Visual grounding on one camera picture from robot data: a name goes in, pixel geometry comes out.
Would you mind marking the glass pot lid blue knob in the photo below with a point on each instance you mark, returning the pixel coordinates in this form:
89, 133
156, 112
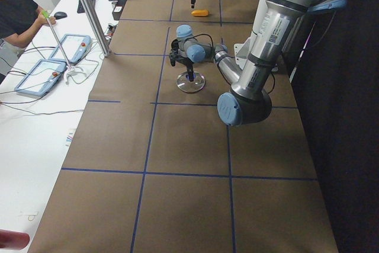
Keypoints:
190, 87

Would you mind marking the yellow plastic corn cob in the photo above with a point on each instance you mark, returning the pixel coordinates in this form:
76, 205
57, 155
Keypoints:
200, 13

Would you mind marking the far blue teach pendant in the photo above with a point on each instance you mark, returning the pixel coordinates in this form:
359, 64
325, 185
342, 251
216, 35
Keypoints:
75, 46

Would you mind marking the blue teach pendant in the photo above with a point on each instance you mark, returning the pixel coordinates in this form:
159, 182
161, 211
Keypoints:
41, 78
75, 46

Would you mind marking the black computer mouse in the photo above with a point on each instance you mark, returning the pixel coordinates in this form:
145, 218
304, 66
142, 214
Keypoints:
60, 15

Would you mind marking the metal reacher stick green grip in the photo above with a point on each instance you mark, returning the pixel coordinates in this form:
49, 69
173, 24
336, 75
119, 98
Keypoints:
71, 71

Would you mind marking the near blue teach pendant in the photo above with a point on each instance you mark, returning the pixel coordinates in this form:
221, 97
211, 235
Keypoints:
41, 78

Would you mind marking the person in black shirt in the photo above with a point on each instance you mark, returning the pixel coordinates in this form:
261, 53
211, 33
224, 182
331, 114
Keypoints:
20, 22

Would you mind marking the red cylinder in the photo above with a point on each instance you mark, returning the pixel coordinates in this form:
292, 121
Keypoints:
14, 240

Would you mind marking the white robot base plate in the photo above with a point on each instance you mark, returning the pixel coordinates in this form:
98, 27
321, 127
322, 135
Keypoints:
242, 50

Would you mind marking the aluminium frame post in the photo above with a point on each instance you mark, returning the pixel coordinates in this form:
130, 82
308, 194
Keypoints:
96, 27

